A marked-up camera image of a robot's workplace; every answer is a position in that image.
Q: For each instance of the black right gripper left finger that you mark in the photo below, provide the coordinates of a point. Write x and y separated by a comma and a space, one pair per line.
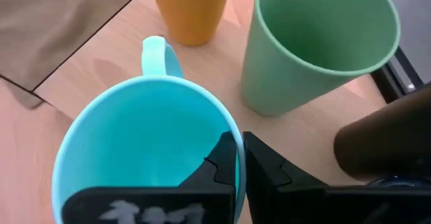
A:
215, 197

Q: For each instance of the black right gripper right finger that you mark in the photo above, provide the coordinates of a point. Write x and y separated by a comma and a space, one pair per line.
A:
269, 190

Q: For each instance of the teal plastic mug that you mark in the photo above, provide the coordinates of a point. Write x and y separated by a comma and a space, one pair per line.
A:
141, 133

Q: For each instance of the tall black cup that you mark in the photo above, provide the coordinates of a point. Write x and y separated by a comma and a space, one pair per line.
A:
387, 140

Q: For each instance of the tall green ribbed cup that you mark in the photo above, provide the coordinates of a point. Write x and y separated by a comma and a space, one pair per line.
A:
320, 25

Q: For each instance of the orange plastic cup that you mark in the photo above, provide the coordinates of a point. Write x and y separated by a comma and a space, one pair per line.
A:
192, 12

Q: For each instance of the beige cloth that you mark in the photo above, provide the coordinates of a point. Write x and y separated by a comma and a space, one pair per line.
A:
50, 25

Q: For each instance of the black aluminium rig frame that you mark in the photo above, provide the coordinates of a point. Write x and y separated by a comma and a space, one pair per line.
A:
387, 82

